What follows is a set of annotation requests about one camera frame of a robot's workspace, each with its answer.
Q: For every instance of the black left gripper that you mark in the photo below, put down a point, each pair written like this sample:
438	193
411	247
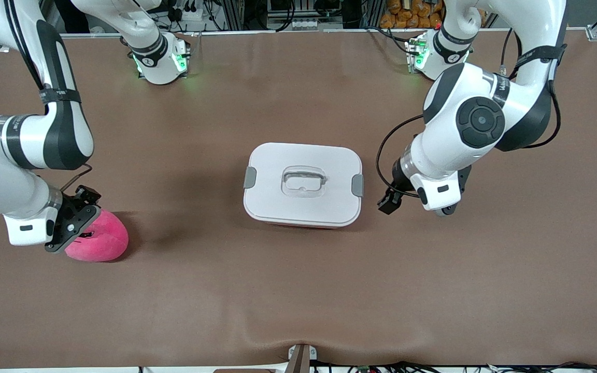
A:
397	177

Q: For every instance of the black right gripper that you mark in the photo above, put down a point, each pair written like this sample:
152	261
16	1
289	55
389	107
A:
79	199

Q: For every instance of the pink round plush toy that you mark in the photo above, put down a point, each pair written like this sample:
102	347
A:
104	241

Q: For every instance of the white box lid grey latches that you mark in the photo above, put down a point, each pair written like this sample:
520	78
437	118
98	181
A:
303	199

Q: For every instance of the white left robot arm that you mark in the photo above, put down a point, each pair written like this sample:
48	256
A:
464	103

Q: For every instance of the translucent pink storage box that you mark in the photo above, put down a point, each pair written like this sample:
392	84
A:
303	226

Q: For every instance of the brown table mat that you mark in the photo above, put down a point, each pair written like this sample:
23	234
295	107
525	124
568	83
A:
122	311

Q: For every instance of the orange packaged items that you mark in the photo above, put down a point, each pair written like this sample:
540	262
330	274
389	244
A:
397	18

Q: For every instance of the small white connector strip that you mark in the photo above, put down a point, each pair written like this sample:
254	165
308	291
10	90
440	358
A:
304	24

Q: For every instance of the white power strip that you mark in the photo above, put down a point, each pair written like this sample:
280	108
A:
192	14

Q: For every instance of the metal table clamp bracket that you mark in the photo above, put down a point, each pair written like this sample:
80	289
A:
301	360

